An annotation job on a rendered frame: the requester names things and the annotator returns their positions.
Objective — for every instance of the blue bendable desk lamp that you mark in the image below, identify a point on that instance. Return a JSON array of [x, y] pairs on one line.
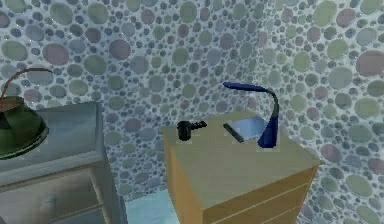
[[269, 133]]

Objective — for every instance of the green shaded lamp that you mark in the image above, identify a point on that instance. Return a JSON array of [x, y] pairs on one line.
[[16, 128]]

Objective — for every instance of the small black remote control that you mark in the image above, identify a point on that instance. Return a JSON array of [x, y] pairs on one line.
[[199, 125]]

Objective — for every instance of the tan wooden chest of drawers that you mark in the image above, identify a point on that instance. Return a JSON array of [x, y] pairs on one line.
[[233, 173]]

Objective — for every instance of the grey side table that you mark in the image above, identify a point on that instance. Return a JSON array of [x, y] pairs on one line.
[[66, 160]]

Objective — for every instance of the pale blue flat book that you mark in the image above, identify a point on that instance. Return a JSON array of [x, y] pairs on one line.
[[248, 128]]

